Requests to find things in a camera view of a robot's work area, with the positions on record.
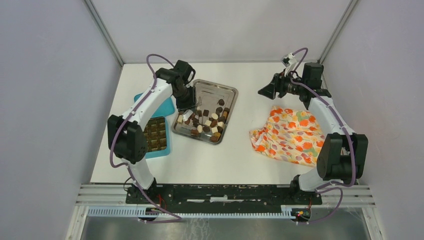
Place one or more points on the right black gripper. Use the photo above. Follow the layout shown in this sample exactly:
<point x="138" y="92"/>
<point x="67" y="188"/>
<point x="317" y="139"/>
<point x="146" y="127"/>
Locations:
<point x="276" y="85"/>

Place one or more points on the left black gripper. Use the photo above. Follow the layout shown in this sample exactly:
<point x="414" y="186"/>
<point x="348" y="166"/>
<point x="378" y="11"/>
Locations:
<point x="190" y="104"/>

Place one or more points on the metal serving tongs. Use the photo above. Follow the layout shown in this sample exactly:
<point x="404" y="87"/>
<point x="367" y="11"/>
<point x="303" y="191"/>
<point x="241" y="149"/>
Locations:
<point x="193" y="112"/>

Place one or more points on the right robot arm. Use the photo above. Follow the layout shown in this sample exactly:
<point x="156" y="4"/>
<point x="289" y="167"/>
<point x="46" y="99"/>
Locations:
<point x="341" y="160"/>

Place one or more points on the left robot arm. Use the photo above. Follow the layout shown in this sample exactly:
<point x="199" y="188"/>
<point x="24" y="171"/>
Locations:
<point x="125" y="132"/>

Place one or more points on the teal chocolate box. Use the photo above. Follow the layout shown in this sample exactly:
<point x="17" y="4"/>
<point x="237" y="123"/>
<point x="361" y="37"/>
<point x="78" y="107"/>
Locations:
<point x="152" y="141"/>

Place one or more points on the teal box lid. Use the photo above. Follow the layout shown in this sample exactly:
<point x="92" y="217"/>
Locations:
<point x="165" y="107"/>

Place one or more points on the silver metal tray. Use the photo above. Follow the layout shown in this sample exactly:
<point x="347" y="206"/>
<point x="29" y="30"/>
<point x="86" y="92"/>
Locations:
<point x="211" y="92"/>

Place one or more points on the pile of assorted chocolates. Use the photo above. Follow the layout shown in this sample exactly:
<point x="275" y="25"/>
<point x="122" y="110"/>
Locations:
<point x="207" y="126"/>

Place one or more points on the floral cloth bag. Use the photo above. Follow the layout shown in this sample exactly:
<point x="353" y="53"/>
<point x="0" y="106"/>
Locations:
<point x="289" y="135"/>

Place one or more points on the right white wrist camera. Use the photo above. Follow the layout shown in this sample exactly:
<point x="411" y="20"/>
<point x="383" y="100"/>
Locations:
<point x="289" y="61"/>

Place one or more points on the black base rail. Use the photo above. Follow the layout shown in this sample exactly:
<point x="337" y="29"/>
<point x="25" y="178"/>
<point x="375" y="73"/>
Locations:
<point x="229" y="198"/>

